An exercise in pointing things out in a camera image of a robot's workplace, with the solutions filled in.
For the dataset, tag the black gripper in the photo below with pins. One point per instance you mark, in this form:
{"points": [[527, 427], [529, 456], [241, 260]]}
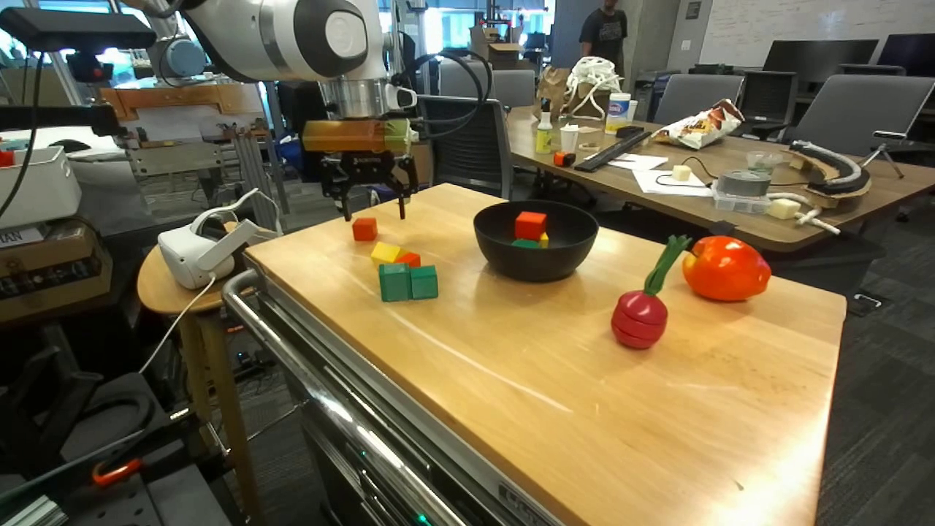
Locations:
{"points": [[368, 168]]}

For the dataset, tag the small green block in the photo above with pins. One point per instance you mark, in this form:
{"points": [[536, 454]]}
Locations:
{"points": [[527, 242]]}

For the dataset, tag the red cube block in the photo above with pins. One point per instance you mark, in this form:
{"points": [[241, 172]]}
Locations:
{"points": [[362, 229], [529, 225]]}

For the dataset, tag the orange red toy apple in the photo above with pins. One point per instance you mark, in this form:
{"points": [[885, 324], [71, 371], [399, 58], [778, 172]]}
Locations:
{"points": [[724, 269]]}

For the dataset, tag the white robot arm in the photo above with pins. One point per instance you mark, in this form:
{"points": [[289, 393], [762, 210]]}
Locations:
{"points": [[339, 45]]}

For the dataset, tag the black bowl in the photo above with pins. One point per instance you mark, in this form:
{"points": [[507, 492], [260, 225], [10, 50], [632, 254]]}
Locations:
{"points": [[570, 229]]}

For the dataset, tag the red toy radish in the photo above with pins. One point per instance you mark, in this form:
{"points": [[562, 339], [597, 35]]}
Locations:
{"points": [[641, 317]]}

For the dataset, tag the yellow block by orange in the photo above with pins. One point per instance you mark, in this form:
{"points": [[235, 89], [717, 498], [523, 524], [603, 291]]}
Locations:
{"points": [[384, 253]]}

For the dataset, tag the orange block behind yellow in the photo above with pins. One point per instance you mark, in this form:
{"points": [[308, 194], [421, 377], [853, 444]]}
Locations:
{"points": [[409, 259]]}

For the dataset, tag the green double block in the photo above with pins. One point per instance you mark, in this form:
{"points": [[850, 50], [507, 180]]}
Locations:
{"points": [[407, 280]]}

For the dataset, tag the white VR headset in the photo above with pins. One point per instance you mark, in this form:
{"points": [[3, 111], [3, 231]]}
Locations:
{"points": [[206, 245]]}

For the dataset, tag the white metal cart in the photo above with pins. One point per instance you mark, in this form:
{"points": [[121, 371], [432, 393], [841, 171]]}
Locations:
{"points": [[514, 400]]}

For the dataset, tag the round wooden stool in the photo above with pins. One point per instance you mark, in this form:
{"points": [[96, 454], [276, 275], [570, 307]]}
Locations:
{"points": [[206, 362]]}

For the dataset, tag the white paper sheets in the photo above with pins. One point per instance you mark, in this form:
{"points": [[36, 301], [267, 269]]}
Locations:
{"points": [[659, 175]]}

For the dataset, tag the snack chip bag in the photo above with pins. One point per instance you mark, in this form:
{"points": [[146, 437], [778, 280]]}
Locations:
{"points": [[708, 126]]}

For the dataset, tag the wooden office desk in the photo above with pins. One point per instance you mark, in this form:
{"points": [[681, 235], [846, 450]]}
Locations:
{"points": [[774, 197]]}

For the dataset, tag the grey office chair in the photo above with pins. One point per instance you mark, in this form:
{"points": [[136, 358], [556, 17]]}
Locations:
{"points": [[853, 111]]}

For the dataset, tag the chrome cart handle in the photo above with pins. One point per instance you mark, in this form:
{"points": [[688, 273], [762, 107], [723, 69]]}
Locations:
{"points": [[375, 482]]}

